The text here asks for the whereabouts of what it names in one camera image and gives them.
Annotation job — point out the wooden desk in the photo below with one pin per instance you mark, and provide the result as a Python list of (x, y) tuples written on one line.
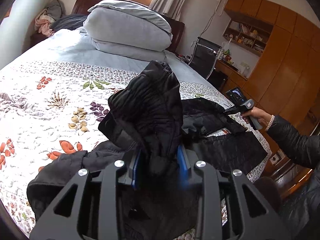
[(234, 79)]

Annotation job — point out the light blue bed sheet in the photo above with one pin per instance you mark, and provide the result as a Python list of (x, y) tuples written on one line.
[(77, 46)]

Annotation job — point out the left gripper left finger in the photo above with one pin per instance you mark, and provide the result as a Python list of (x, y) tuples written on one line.
[(134, 161)]

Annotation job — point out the black padded pants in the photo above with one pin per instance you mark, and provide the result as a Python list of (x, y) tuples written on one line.
[(78, 196)]

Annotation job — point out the floral quilted bedspread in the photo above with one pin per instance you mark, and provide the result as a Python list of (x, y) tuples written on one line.
[(54, 108)]

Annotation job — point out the person's right hand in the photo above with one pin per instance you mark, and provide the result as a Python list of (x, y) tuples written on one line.
[(265, 119)]

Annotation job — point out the wooden wardrobe cabinet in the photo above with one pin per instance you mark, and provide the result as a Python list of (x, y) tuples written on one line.
[(285, 80)]

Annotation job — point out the black mesh office chair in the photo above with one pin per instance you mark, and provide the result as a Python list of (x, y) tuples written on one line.
[(204, 57)]

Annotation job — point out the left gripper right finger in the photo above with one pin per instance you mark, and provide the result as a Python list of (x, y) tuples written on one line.
[(186, 160)]

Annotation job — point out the right forearm black sleeve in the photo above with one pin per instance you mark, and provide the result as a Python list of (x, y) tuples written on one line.
[(301, 149)]

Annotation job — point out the pile of clothes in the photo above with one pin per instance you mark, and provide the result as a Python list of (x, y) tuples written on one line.
[(52, 12)]

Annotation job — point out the folded grey duvet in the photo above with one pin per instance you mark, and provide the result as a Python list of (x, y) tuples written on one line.
[(126, 23)]

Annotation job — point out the wall shelf with items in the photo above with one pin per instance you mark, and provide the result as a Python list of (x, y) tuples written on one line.
[(252, 38)]

